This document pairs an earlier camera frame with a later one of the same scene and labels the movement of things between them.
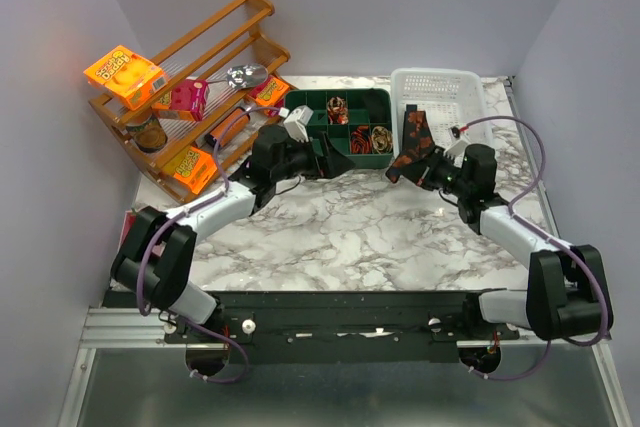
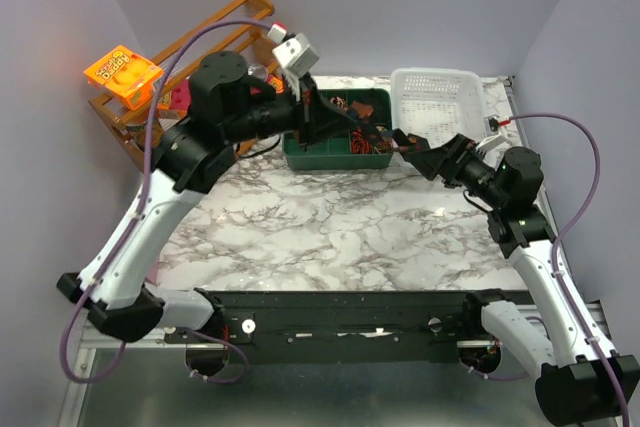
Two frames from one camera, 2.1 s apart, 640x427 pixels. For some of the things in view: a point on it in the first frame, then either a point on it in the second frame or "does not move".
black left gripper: (332, 164) to (316, 120)
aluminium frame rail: (114, 328) does not move
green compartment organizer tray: (358, 122) does not move
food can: (148, 134) does not move
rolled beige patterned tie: (381, 140) does not move
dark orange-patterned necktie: (417, 140) to (384, 141)
